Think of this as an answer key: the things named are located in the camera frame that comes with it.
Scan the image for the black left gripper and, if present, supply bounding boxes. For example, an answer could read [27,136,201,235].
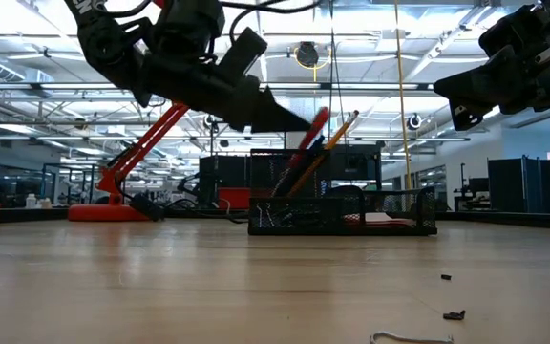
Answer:
[136,47,312,134]

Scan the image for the orange pencil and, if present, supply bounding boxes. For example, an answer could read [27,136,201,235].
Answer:
[286,109,360,198]

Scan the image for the black binder clip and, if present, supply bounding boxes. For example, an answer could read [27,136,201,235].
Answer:
[255,203,276,228]

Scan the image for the pink sticky note pad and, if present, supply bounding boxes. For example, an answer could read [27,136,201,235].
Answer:
[344,211,417,228]

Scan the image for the black mesh desk organizer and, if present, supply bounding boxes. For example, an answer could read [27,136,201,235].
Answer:
[247,148,438,237]

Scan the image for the black cabinet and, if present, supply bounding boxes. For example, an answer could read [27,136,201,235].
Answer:
[198,155,250,207]

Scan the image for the red box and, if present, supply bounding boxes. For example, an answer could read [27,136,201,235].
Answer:
[216,186,250,211]

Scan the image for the black partition panels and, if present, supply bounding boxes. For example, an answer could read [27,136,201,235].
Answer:
[487,155,550,215]

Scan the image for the red desk lamp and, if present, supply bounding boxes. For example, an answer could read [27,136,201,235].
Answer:
[67,102,191,224]

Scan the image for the wooden workbench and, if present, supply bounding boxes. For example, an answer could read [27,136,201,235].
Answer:
[0,205,550,231]

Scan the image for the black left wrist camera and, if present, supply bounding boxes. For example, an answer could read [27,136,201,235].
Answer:
[217,26,269,80]

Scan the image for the black hanging cable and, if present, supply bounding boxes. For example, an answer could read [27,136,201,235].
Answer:
[328,0,346,144]

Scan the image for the yellow hanging cable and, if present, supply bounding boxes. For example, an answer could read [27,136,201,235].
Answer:
[392,0,413,191]

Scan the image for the bent metal wire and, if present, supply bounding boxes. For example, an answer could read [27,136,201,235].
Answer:
[369,330,455,344]

